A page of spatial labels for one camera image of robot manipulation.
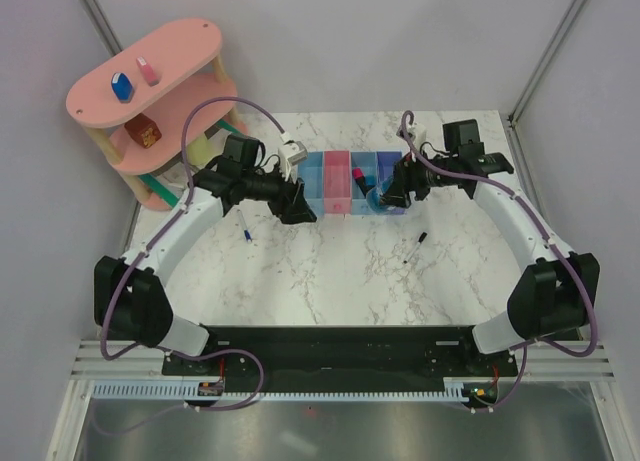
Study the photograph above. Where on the pink three-tier wooden shelf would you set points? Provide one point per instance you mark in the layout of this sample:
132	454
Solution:
194	92

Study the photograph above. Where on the red brown patterned box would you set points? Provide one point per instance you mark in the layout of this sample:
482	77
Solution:
143	130

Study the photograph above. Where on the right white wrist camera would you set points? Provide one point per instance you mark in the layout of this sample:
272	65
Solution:
415	133

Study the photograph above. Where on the black marker pen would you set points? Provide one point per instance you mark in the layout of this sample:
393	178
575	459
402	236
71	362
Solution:
414	249

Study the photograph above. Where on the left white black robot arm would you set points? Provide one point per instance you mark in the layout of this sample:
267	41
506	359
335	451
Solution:
129	291

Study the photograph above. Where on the purple blue bin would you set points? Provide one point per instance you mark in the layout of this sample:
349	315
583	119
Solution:
386	161

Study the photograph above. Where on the pink bin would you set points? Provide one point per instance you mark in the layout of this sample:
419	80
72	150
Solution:
337	182

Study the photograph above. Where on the pink white eraser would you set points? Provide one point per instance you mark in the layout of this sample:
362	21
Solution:
147	72

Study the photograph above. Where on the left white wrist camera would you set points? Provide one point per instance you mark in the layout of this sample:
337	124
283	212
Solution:
291	154

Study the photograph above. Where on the pink black highlighter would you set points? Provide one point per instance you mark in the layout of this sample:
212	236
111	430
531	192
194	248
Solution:
360	181

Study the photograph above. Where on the light blue middle bin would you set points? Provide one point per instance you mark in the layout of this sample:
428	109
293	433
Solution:
367	162

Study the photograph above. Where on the white cable duct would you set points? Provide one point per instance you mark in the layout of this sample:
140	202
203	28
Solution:
188	390
455	391

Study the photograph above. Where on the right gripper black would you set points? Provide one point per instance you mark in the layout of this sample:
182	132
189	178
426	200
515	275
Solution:
405	179

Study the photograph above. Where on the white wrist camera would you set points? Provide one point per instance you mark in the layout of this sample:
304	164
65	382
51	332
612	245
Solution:
291	154
415	133

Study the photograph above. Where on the light blue bin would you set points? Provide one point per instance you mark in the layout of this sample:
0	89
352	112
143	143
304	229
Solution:
311	171
367	162

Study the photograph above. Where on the blue white eraser block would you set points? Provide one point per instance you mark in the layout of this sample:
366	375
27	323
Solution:
122	87

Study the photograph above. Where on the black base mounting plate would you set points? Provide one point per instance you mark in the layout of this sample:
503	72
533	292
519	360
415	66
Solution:
343	360

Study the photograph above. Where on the left white cable duct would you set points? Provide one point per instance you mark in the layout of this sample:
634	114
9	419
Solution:
188	390

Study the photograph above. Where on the blue tape roll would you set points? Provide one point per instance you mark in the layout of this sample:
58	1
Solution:
374	201

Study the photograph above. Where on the right white cable duct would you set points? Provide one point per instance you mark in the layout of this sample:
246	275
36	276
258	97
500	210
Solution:
455	391

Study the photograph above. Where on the pale yellow cylinder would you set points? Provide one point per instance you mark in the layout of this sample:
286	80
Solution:
198	151

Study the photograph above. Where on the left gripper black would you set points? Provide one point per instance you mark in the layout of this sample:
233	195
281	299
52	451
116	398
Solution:
290	204

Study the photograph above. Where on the light blue left bin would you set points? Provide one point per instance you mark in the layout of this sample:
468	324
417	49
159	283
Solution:
311	171

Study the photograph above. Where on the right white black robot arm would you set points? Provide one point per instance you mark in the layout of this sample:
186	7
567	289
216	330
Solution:
553	300

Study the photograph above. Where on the green spiral notebook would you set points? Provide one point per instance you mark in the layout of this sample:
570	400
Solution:
170	181

